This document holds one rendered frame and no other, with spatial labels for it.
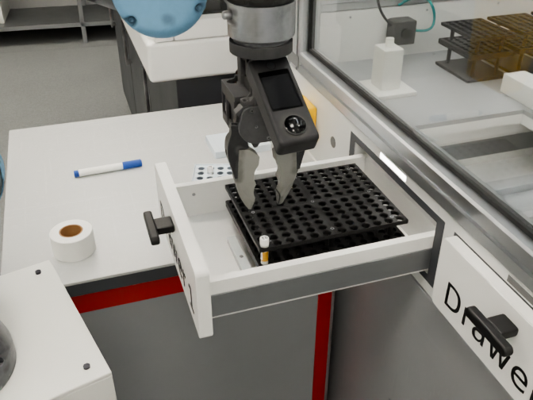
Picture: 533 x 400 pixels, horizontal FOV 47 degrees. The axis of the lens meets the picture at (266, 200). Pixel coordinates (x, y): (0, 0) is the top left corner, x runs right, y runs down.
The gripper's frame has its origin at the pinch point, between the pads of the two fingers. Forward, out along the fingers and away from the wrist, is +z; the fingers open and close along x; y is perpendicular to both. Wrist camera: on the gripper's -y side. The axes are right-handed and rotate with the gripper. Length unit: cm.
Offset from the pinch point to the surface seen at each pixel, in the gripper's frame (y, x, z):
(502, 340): -24.9, -18.3, 6.3
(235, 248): 7.8, 2.1, 12.7
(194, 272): -5.3, 10.7, 4.9
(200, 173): 41.2, 0.2, 18.4
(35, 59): 363, 44, 97
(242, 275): -3.7, 4.4, 8.1
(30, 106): 282, 47, 97
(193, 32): 89, -10, 5
